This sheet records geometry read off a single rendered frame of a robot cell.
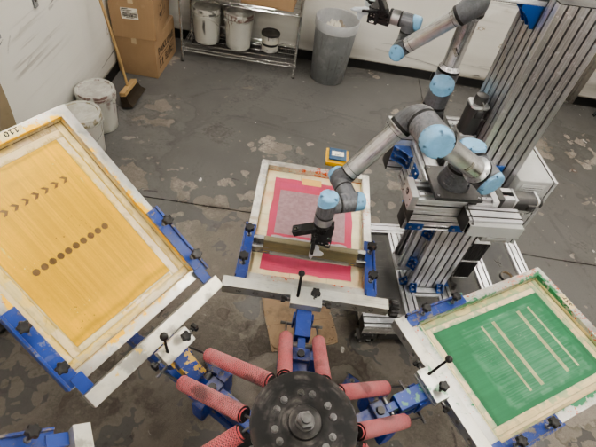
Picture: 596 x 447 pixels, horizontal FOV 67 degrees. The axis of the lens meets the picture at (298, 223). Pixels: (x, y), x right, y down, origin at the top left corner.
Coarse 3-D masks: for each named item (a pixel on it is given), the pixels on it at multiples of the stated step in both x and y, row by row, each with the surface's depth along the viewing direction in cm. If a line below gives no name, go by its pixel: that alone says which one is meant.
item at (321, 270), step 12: (312, 204) 230; (312, 216) 224; (336, 216) 226; (348, 216) 227; (336, 228) 221; (348, 228) 222; (336, 240) 215; (348, 240) 216; (312, 264) 204; (324, 264) 205; (336, 264) 206; (324, 276) 201; (336, 276) 201; (348, 276) 202
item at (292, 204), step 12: (276, 180) 238; (288, 180) 240; (276, 192) 232; (288, 192) 233; (300, 192) 234; (312, 192) 236; (276, 204) 226; (288, 204) 228; (300, 204) 229; (276, 216) 221; (288, 216) 222; (300, 216) 223; (276, 228) 216; (288, 228) 217; (264, 264) 200; (276, 264) 201; (288, 264) 202; (300, 264) 203
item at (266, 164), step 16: (320, 176) 244; (368, 176) 245; (256, 192) 225; (368, 192) 236; (256, 208) 218; (368, 208) 228; (256, 224) 211; (368, 224) 220; (368, 240) 213; (320, 288) 192; (336, 288) 193; (352, 288) 194
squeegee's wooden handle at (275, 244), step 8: (264, 240) 191; (272, 240) 191; (280, 240) 191; (288, 240) 192; (296, 240) 193; (264, 248) 195; (272, 248) 194; (280, 248) 194; (288, 248) 193; (296, 248) 193; (304, 248) 192; (320, 248) 192; (328, 248) 192; (336, 248) 192; (344, 248) 193; (312, 256) 196; (320, 256) 195; (328, 256) 195; (336, 256) 194; (344, 256) 194; (352, 256) 193
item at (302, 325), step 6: (300, 312) 177; (306, 312) 177; (300, 318) 175; (306, 318) 175; (294, 324) 177; (300, 324) 173; (306, 324) 174; (294, 330) 172; (300, 330) 171; (306, 330) 172; (294, 336) 171; (300, 336) 170; (306, 336) 170; (306, 342) 173
